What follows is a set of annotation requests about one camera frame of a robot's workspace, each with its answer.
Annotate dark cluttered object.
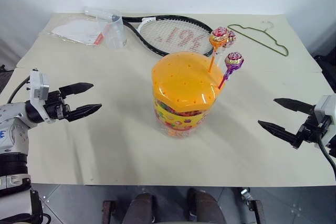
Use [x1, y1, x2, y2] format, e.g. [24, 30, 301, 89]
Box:
[0, 63, 14, 97]

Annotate dark rounded shape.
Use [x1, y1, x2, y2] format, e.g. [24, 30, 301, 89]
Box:
[187, 188, 227, 224]
[125, 193, 155, 224]

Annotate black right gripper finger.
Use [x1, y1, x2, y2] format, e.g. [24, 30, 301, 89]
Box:
[273, 98, 316, 116]
[257, 120, 300, 146]

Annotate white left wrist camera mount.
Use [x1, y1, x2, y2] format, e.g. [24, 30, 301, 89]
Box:
[27, 68, 51, 110]

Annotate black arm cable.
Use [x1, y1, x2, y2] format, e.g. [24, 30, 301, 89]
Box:
[7, 75, 32, 104]
[316, 129, 336, 182]

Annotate black tennis racket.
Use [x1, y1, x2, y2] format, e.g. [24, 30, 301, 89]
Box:
[121, 14, 215, 58]

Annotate green wire clothes hanger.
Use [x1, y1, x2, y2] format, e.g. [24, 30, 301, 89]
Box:
[227, 20, 290, 58]

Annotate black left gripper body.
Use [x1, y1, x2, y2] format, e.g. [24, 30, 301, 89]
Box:
[43, 89, 72, 124]

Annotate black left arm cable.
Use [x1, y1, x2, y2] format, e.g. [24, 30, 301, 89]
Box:
[7, 75, 32, 104]

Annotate small clear plastic package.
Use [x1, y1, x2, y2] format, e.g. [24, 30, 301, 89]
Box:
[83, 6, 119, 23]

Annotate plastic bag with white papers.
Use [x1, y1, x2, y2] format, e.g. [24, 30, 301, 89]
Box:
[47, 18, 111, 48]

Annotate beige table cover sheet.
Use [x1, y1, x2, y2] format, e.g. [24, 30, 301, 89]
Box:
[15, 12, 336, 187]

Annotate purple wrapped lollipop purple stick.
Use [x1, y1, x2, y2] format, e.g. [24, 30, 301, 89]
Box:
[217, 51, 246, 90]

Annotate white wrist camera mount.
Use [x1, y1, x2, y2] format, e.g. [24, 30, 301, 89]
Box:
[313, 93, 336, 146]
[27, 68, 51, 110]

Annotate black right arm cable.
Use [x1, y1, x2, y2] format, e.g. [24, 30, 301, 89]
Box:
[316, 129, 336, 182]

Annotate red gold lollipop white stick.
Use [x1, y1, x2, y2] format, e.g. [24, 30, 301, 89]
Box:
[215, 30, 238, 65]

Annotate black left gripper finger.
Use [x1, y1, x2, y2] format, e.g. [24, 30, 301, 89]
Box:
[58, 82, 95, 98]
[68, 103, 103, 123]

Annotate orange wrapped lollipop orange stick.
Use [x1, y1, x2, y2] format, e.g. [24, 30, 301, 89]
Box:
[207, 27, 229, 74]

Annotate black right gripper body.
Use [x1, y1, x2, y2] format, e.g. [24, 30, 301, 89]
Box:
[289, 112, 329, 151]

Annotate black object beside table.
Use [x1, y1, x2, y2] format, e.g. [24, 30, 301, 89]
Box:
[313, 54, 336, 94]

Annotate caster wheel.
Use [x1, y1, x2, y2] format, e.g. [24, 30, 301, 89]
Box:
[239, 187, 253, 201]

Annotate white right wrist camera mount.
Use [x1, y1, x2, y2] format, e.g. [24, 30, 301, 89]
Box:
[313, 93, 336, 146]

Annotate clear plastic measuring cup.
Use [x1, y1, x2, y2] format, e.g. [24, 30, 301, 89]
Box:
[106, 9, 129, 51]

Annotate candy jar with orange lid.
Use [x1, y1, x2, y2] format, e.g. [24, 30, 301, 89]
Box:
[151, 50, 224, 139]

